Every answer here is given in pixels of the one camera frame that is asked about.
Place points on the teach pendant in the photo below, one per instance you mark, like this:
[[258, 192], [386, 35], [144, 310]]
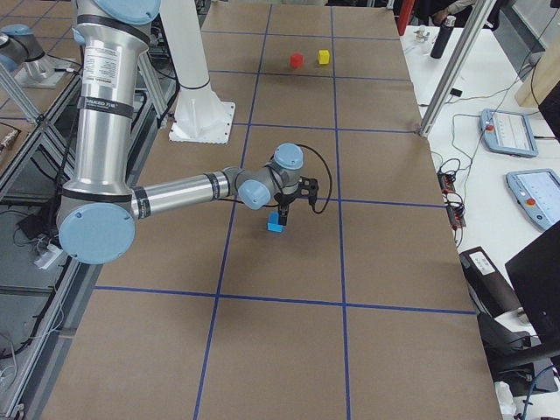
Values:
[[537, 192], [507, 133]]

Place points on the black box with label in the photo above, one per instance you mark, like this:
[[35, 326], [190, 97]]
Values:
[[488, 284]]

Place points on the near teach pendant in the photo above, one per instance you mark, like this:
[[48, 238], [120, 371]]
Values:
[[537, 192]]

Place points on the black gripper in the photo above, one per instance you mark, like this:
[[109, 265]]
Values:
[[285, 201]]

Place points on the red foam block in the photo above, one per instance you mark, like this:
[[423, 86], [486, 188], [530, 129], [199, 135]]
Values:
[[296, 60]]

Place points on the wooden board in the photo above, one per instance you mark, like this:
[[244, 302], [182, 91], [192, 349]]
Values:
[[543, 78]]

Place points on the far teach pendant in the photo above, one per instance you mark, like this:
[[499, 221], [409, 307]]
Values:
[[507, 133]]

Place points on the blue foam block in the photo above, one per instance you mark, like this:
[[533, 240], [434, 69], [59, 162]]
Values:
[[273, 223]]

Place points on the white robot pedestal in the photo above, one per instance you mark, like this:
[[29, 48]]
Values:
[[200, 116]]

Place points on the white power strip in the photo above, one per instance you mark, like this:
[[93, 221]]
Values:
[[48, 257]]

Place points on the aluminium frame post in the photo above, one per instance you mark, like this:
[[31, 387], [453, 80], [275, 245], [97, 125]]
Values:
[[458, 58]]

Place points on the black water bottle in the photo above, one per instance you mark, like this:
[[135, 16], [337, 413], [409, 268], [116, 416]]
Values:
[[443, 36]]

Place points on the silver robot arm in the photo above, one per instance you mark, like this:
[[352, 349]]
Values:
[[23, 55], [98, 210]]

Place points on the black power strip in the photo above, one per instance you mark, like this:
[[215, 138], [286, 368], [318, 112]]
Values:
[[453, 201]]

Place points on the black monitor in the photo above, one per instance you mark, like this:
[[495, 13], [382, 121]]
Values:
[[534, 274]]

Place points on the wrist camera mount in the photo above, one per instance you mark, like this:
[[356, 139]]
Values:
[[309, 190]]

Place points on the yellow foam block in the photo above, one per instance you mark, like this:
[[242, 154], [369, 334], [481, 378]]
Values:
[[324, 57]]

